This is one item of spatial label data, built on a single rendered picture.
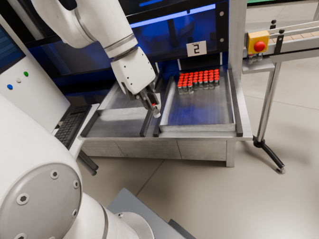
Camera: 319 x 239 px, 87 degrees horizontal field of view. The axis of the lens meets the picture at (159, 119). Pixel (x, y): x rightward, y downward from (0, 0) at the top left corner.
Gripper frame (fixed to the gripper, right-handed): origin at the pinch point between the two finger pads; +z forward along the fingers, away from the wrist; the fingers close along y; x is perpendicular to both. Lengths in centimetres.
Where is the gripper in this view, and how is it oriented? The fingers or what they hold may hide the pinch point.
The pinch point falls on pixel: (150, 101)
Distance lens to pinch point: 51.8
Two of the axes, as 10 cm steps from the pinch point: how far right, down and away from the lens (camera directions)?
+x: 6.9, 1.0, -7.2
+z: 4.0, 7.7, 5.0
